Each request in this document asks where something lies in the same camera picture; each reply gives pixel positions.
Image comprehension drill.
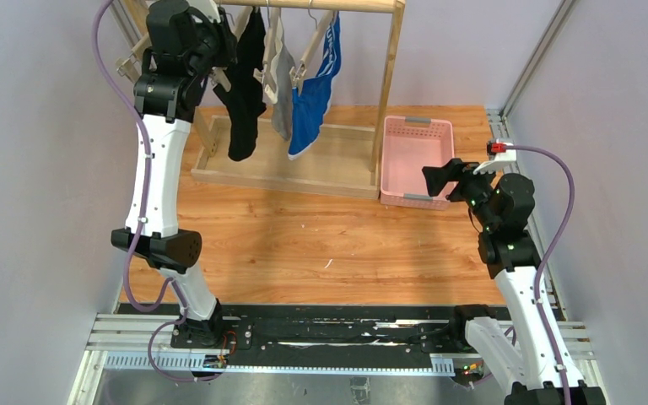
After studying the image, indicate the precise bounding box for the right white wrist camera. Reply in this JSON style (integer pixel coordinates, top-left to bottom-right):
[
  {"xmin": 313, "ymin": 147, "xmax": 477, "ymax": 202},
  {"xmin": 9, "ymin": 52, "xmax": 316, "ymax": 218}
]
[{"xmin": 473, "ymin": 139, "xmax": 517, "ymax": 175}]

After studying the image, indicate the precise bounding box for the black underwear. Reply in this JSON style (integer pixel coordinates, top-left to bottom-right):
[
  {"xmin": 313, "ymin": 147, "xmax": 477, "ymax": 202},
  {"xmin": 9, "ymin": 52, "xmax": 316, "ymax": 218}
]
[{"xmin": 213, "ymin": 8, "xmax": 266, "ymax": 162}]

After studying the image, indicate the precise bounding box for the pink plastic basket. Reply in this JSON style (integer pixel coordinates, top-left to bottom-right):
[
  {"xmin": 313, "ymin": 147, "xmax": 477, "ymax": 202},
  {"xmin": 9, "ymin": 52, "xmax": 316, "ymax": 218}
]
[{"xmin": 380, "ymin": 116, "xmax": 455, "ymax": 211}]

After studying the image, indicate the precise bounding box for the empty beige clip hanger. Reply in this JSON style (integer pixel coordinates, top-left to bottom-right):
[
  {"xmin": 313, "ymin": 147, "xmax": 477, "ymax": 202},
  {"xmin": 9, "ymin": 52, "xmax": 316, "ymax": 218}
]
[{"xmin": 116, "ymin": 34, "xmax": 151, "ymax": 84}]

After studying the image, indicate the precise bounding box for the beige hanger with blue underwear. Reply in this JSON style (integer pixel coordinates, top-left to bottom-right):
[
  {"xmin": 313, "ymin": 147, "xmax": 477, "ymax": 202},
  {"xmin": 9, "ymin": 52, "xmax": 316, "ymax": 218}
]
[{"xmin": 289, "ymin": 8, "xmax": 338, "ymax": 95}]

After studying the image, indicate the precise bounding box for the wooden clothes rack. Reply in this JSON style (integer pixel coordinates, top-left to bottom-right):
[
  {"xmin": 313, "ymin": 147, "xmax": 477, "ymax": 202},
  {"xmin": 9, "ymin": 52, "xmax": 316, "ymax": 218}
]
[{"xmin": 116, "ymin": 0, "xmax": 407, "ymax": 201}]

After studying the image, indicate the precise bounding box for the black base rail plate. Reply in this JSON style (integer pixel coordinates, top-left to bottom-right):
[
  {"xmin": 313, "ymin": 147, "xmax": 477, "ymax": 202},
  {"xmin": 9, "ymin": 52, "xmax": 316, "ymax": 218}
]
[{"xmin": 170, "ymin": 304, "xmax": 565, "ymax": 371}]

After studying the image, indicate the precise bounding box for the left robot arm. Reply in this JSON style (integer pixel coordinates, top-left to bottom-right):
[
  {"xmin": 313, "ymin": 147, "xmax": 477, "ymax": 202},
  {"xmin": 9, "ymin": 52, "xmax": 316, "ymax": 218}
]
[{"xmin": 111, "ymin": 1, "xmax": 236, "ymax": 348}]

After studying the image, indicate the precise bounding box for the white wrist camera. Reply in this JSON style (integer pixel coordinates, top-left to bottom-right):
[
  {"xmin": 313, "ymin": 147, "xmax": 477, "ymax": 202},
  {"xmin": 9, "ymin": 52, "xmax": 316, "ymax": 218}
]
[
  {"xmin": 473, "ymin": 139, "xmax": 517, "ymax": 175},
  {"xmin": 188, "ymin": 0, "xmax": 222, "ymax": 24}
]

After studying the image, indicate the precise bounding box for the blue underwear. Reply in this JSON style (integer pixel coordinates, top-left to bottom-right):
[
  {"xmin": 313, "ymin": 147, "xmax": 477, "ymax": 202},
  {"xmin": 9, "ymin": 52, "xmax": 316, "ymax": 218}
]
[{"xmin": 288, "ymin": 13, "xmax": 343, "ymax": 160}]

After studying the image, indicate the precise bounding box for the grey white underwear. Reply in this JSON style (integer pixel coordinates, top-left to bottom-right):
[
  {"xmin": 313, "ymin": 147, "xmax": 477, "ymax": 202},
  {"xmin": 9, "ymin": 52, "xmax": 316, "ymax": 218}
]
[{"xmin": 262, "ymin": 16, "xmax": 294, "ymax": 141}]

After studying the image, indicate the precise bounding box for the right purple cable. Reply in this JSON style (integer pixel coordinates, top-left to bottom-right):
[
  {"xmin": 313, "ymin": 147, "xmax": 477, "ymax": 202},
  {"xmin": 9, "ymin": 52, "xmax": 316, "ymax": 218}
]
[{"xmin": 491, "ymin": 143, "xmax": 576, "ymax": 405}]

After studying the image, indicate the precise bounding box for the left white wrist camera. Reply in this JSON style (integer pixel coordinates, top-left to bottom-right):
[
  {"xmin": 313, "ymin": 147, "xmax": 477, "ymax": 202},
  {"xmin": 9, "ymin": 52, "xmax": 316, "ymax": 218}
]
[{"xmin": 188, "ymin": 0, "xmax": 222, "ymax": 24}]

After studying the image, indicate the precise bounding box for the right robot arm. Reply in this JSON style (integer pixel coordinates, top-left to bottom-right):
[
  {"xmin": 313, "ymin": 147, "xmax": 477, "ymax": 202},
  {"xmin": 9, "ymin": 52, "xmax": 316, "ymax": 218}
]
[{"xmin": 422, "ymin": 159, "xmax": 607, "ymax": 404}]

